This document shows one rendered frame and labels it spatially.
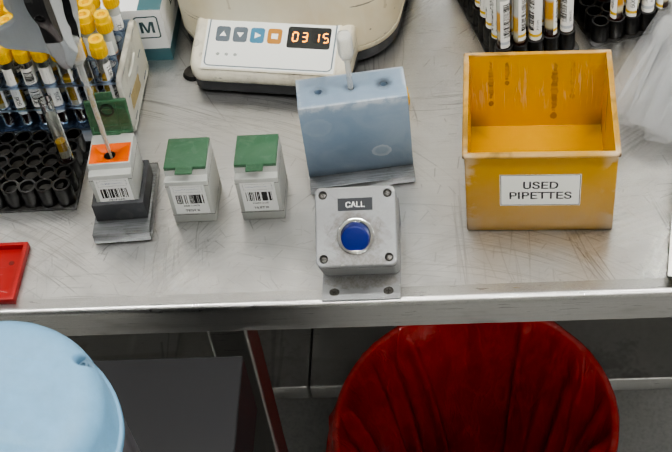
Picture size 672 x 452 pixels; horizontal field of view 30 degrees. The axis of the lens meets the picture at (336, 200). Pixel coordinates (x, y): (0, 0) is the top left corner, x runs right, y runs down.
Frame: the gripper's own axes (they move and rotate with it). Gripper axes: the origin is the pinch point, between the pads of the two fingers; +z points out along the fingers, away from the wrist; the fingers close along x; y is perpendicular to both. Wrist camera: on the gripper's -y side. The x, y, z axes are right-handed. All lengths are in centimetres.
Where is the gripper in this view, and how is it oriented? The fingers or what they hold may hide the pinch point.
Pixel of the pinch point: (74, 48)
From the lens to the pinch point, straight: 108.3
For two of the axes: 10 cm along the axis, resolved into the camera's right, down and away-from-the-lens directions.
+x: 0.0, 7.4, -6.7
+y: -9.9, 0.7, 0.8
